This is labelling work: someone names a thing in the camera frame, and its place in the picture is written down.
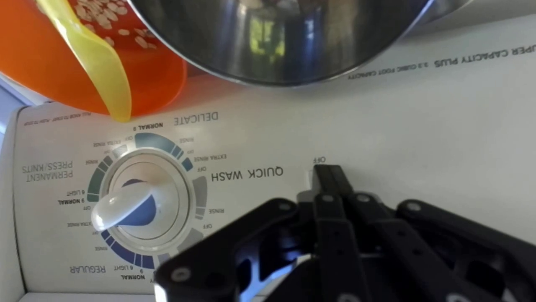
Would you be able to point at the white washing machine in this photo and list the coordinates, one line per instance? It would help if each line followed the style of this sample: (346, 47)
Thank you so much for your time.
(448, 118)

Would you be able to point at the steel metal bowl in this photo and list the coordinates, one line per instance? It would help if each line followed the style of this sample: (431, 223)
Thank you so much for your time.
(286, 42)

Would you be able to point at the white timer dial knob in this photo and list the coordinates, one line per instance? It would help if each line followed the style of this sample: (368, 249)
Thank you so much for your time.
(145, 203)

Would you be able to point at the yellow plastic spoon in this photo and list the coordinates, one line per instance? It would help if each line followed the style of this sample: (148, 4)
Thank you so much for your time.
(95, 54)

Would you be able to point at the orange plastic bowl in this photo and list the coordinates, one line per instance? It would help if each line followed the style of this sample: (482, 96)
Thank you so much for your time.
(35, 56)

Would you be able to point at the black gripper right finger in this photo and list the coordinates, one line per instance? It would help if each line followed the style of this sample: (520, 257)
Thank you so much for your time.
(447, 257)

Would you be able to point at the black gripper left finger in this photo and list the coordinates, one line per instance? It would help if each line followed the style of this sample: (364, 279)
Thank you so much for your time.
(277, 252)

